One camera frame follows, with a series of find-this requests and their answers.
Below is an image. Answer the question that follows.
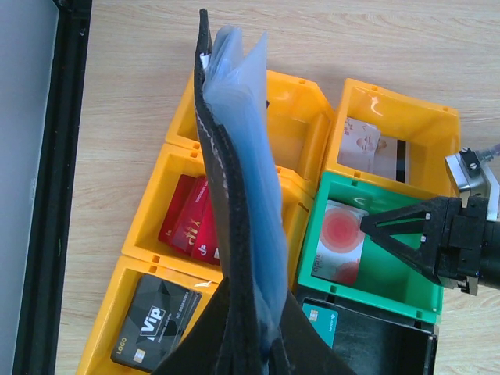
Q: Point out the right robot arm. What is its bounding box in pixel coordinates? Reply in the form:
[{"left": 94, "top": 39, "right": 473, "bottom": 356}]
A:
[{"left": 360, "top": 196, "right": 499, "bottom": 295}]

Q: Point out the yellow bin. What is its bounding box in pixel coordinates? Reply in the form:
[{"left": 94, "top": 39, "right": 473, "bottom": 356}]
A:
[
  {"left": 324, "top": 78, "right": 461, "bottom": 199},
  {"left": 73, "top": 142, "right": 316, "bottom": 375},
  {"left": 164, "top": 69, "right": 336, "bottom": 183}
]

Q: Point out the yellow bin near left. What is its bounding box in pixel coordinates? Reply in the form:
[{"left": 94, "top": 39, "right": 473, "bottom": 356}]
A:
[{"left": 73, "top": 142, "right": 316, "bottom": 375}]

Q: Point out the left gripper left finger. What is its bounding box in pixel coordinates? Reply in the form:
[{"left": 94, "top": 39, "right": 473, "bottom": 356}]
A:
[{"left": 153, "top": 278, "right": 233, "bottom": 375}]

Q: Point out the black leather card holder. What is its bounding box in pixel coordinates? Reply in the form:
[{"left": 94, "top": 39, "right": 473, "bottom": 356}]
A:
[{"left": 194, "top": 9, "right": 291, "bottom": 374}]

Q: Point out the left black frame post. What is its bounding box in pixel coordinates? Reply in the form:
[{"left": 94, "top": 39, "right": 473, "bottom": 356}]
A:
[{"left": 11, "top": 0, "right": 92, "bottom": 374}]

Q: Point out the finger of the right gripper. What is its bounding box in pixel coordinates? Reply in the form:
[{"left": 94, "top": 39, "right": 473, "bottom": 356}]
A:
[{"left": 360, "top": 197, "right": 448, "bottom": 285}]

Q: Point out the green bin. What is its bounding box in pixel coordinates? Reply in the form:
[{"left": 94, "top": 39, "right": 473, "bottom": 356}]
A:
[{"left": 297, "top": 172, "right": 444, "bottom": 324}]

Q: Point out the white magnetic stripe card stack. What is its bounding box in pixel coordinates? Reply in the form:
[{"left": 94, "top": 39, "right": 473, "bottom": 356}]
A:
[{"left": 373, "top": 136, "right": 410, "bottom": 184}]

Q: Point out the white floral card stack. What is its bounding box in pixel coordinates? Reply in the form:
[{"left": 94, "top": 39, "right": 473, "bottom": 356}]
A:
[{"left": 337, "top": 117, "right": 381, "bottom": 173}]

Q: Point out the red circle card stack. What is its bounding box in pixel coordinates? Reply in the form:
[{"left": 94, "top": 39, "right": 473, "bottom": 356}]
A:
[{"left": 311, "top": 200, "right": 367, "bottom": 286}]

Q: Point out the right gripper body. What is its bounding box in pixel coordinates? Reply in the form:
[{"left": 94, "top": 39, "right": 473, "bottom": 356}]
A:
[{"left": 429, "top": 196, "right": 488, "bottom": 295}]

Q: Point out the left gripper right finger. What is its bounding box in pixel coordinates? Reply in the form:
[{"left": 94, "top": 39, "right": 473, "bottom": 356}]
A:
[{"left": 269, "top": 293, "right": 354, "bottom": 375}]

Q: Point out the yellow bin far left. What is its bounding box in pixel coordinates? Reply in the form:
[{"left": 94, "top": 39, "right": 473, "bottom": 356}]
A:
[{"left": 164, "top": 69, "right": 336, "bottom": 183}]

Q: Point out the teal card stack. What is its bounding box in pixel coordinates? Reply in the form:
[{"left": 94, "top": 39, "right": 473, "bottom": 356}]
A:
[{"left": 302, "top": 302, "right": 338, "bottom": 348}]

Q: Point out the black card stack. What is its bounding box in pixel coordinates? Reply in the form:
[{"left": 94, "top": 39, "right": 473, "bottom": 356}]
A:
[{"left": 111, "top": 275, "right": 202, "bottom": 373}]

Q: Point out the red VIP card stack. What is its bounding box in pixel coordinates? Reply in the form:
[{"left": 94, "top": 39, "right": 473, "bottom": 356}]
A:
[{"left": 158, "top": 174, "right": 220, "bottom": 265}]

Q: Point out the yellow bin far right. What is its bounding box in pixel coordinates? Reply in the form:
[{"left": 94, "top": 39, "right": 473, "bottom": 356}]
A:
[{"left": 324, "top": 78, "right": 461, "bottom": 199}]

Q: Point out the black bin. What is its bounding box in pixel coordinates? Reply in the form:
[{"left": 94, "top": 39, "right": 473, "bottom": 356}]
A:
[{"left": 295, "top": 287, "right": 438, "bottom": 374}]

